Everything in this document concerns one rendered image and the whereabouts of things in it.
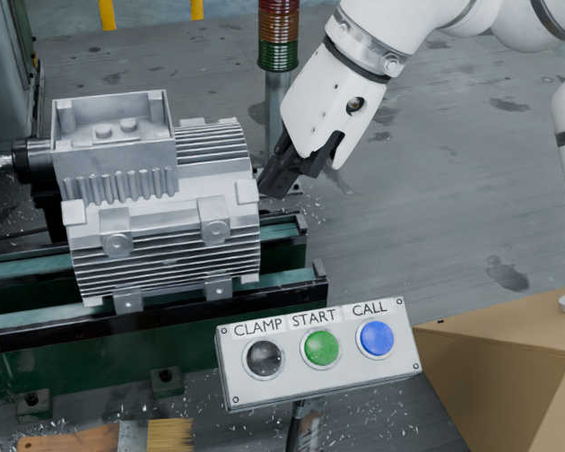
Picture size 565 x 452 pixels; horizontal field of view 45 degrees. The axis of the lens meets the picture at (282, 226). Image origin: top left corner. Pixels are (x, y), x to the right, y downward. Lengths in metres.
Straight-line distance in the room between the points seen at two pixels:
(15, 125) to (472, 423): 0.86
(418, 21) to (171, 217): 0.31
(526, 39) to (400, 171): 0.45
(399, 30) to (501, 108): 0.87
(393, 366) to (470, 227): 0.58
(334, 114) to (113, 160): 0.22
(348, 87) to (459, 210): 0.59
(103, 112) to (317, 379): 0.38
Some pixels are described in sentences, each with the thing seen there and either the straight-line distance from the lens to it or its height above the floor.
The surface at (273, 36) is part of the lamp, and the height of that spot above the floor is 1.09.
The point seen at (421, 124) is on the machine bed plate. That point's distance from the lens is 1.39.
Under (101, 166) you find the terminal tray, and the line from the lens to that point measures 0.71.
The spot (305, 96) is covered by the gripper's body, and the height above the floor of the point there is 1.18.
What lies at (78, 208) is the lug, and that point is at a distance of 0.72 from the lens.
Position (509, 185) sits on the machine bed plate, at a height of 0.80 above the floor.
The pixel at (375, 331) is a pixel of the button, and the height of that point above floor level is 1.07.
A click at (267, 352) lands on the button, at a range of 0.58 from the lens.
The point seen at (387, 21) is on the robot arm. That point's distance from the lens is 0.63.
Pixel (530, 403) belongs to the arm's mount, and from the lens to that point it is 0.73.
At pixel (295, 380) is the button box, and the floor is 1.05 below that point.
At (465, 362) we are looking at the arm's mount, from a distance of 0.82.
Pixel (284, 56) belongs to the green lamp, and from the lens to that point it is 1.04.
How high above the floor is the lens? 1.53
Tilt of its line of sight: 41 degrees down
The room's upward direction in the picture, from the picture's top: 2 degrees clockwise
